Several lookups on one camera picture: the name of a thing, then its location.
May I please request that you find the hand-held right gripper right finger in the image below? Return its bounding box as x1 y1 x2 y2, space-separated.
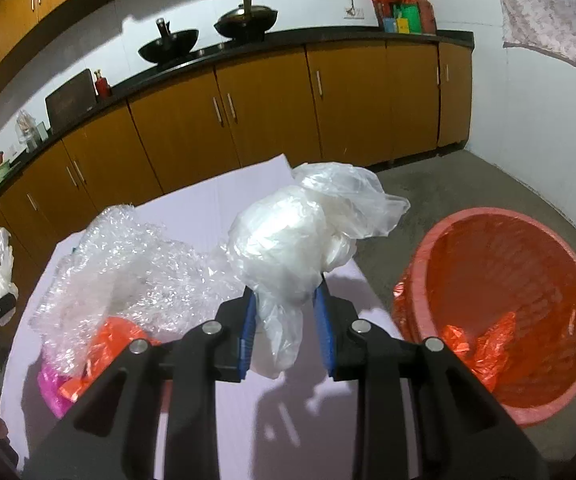
313 280 551 480

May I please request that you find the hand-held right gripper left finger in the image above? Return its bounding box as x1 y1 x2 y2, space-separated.
23 287 259 480

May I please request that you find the small white plastic bag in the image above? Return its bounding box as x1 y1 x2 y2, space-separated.
0 226 21 306

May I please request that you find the pink plastic bag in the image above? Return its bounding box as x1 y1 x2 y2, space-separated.
37 360 81 420

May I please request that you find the orange plastic bag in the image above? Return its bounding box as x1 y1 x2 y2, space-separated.
440 312 518 391
60 316 163 403

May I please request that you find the clear bubble wrap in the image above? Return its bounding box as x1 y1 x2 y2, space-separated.
28 204 249 378

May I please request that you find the red plastic basket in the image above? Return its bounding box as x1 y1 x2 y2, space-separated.
392 206 576 428

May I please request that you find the glass jar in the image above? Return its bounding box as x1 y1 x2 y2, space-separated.
15 109 49 152

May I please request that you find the dark board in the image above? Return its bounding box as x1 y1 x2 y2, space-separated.
45 69 98 133

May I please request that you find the wooden lower kitchen cabinet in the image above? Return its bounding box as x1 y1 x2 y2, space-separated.
0 40 473 306

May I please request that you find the wooden kitchen cabinet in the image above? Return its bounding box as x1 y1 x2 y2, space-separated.
0 0 121 126
0 40 473 306

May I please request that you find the black kitchen countertop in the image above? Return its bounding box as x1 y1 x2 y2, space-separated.
0 29 474 226

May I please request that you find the black open wok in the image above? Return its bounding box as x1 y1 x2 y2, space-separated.
138 17 200 65

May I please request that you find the wooden upper kitchen cabinet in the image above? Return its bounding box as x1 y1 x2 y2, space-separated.
0 0 121 126

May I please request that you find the black wok with lid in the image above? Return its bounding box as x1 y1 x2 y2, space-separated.
214 0 279 41

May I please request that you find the dark red jar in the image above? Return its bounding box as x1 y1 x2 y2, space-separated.
372 0 393 28

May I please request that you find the green box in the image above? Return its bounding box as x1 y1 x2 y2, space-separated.
393 4 420 33

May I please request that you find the pink floral cloth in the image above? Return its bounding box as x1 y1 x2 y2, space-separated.
488 0 576 86

